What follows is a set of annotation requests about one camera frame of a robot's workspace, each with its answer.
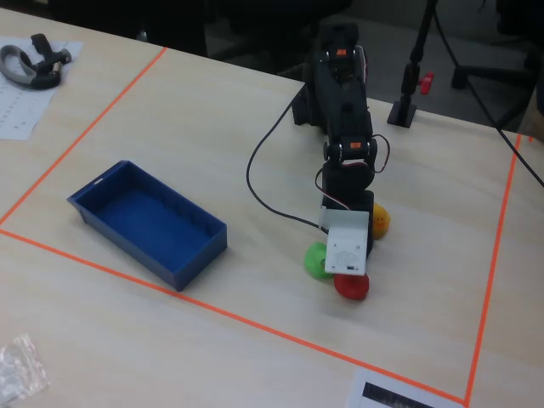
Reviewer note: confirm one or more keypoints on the red clamp knob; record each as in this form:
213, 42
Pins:
427, 83

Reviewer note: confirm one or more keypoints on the black camera stand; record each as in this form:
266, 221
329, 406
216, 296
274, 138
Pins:
403, 111

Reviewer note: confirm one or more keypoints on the green rubber duck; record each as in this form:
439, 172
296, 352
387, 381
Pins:
315, 261

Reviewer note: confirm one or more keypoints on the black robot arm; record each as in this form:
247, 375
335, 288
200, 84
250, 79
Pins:
342, 98

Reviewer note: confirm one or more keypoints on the red rubber duck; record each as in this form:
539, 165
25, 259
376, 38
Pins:
352, 288

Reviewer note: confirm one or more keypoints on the yellow rubber duck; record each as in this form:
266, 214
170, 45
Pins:
381, 223

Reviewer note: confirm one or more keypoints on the white printed paper sheet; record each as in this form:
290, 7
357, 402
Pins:
17, 115

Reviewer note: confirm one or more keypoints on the paper with black print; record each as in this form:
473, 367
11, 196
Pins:
382, 393

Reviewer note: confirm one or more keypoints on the black grey hand clamp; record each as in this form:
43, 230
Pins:
42, 70

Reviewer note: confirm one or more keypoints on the blue plastic box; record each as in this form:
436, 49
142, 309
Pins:
144, 221

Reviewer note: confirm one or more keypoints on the black office chair base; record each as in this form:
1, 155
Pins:
489, 70

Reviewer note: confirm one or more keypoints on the white gripper camera mount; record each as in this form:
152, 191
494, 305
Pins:
346, 248

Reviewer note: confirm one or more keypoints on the clear plastic bag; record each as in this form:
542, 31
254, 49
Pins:
19, 372

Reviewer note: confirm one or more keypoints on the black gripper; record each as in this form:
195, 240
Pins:
368, 221

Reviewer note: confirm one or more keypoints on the orange tape strip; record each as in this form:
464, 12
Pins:
493, 263
85, 132
234, 315

